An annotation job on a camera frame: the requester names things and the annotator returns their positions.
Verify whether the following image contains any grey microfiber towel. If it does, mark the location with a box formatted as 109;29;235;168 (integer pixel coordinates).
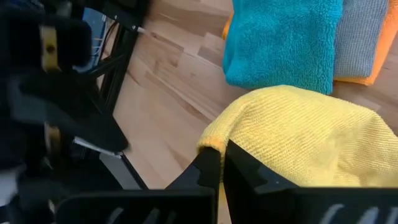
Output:
333;0;391;80

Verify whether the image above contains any yellow microfiber towel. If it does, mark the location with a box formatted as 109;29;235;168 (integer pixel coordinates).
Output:
196;84;398;224

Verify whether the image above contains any orange microfiber towel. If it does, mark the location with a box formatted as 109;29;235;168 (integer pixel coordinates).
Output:
221;0;398;87

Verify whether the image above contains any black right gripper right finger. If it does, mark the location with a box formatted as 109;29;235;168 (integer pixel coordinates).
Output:
223;139;300;224

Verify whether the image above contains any blue box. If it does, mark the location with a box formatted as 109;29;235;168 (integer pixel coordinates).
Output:
73;7;108;74

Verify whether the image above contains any black aluminium table frame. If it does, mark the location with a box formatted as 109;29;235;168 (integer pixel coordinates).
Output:
90;0;150;191

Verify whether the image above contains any silver metal bracket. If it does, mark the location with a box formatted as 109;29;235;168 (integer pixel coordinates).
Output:
73;136;144;191

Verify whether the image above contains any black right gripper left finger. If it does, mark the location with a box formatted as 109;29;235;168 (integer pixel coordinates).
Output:
166;146;222;192

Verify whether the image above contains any teal microfiber towel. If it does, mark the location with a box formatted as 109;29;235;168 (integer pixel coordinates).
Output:
221;0;345;96

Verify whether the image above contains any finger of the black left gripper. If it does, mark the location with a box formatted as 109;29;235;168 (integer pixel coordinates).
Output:
0;11;93;74
7;74;130;155

